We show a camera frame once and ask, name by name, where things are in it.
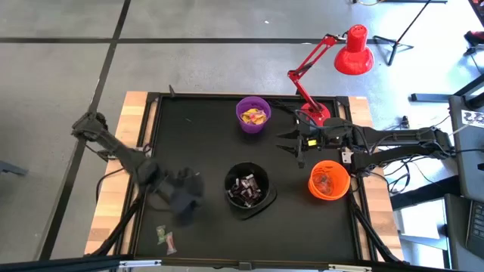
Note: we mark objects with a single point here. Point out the silver post bracket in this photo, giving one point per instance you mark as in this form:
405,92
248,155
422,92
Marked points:
349,268
140,263

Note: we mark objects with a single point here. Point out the purple plastic bucket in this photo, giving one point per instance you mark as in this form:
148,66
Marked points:
242,126

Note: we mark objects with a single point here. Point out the black aluminium table frame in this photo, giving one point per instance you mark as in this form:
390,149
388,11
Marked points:
246,95

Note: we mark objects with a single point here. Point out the person's red shoe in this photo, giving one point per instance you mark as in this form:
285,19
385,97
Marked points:
475,38

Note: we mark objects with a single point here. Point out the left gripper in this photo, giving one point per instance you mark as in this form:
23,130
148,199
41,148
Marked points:
183,192

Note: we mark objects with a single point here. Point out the orange jack-o-lantern bucket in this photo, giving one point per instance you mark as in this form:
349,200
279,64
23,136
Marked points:
340,181

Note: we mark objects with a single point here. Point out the black desk leg base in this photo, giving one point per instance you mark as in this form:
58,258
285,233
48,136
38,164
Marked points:
431,97

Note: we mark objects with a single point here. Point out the black overhead beam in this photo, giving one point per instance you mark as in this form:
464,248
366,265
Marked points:
56,264

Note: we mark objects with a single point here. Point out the black tripod stand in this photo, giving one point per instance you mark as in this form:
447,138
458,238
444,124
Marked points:
395,44

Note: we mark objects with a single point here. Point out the white printed sign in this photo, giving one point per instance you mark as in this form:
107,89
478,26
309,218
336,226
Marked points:
474,119

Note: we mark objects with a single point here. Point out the black jack-o-lantern bucket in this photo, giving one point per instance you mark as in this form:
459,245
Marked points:
270,196

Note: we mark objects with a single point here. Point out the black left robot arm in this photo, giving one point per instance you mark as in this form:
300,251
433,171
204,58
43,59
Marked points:
113,145

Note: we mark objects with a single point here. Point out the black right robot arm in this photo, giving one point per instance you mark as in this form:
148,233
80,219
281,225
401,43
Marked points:
401,141

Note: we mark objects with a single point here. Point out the grey side desk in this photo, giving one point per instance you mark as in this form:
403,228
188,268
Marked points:
469,170

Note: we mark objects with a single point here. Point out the red desk lamp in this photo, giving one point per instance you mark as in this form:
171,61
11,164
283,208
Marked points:
353,56

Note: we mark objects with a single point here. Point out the grey laptop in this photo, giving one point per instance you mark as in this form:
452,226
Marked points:
477,230

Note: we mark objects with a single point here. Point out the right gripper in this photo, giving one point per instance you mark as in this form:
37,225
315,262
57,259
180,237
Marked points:
325,136

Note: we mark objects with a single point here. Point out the grey chair foot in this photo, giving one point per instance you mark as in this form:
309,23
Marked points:
13,169

